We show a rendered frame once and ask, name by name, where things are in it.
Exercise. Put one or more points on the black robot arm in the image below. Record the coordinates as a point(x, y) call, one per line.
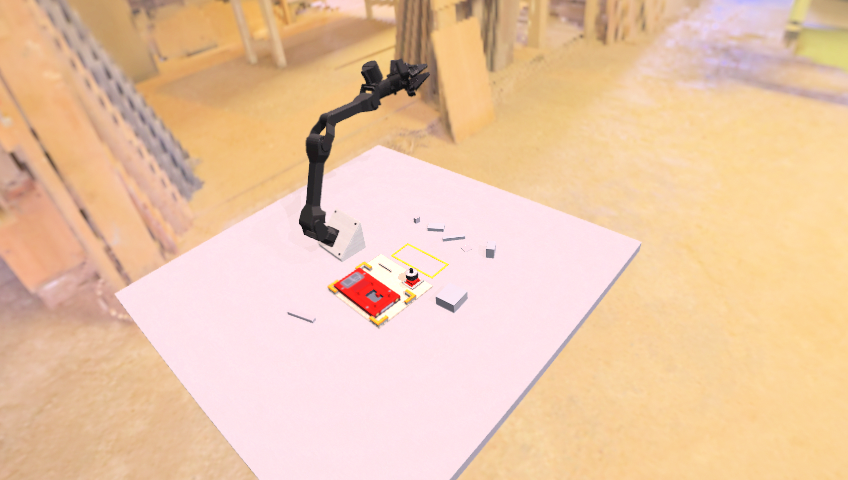
point(318, 149)

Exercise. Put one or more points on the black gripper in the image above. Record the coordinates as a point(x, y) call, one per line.
point(401, 80)

